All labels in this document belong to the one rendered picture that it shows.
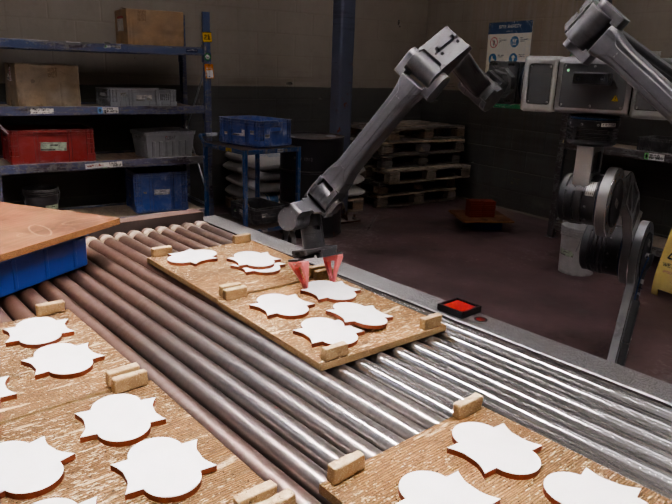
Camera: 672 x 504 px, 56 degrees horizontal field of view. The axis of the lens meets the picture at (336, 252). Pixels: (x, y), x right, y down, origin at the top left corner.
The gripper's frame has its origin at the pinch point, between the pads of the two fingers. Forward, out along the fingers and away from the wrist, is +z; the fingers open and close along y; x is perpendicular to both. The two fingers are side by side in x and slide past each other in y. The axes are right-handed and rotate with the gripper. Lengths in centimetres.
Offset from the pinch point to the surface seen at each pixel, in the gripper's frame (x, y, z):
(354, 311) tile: -20.3, -5.2, 5.3
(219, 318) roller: 0.3, -28.4, 3.1
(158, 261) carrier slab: 40.4, -25.9, -10.5
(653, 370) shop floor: 41, 229, 88
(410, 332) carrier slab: -32.1, 0.1, 10.5
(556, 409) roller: -66, 2, 22
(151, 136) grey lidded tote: 411, 121, -107
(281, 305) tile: -7.4, -16.2, 2.3
